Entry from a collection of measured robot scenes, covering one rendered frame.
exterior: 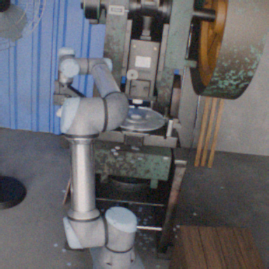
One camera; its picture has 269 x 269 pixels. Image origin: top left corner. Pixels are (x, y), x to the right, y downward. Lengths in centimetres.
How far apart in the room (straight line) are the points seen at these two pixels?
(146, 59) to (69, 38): 136
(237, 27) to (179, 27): 35
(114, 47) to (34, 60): 148
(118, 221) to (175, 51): 86
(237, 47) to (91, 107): 65
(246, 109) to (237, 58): 185
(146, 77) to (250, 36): 59
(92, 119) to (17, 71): 210
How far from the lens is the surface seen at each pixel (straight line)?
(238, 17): 147
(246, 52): 151
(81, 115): 117
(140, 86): 179
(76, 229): 127
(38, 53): 310
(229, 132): 338
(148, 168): 184
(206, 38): 212
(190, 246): 173
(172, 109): 220
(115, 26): 170
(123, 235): 131
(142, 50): 177
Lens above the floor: 150
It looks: 26 degrees down
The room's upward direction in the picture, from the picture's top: 7 degrees clockwise
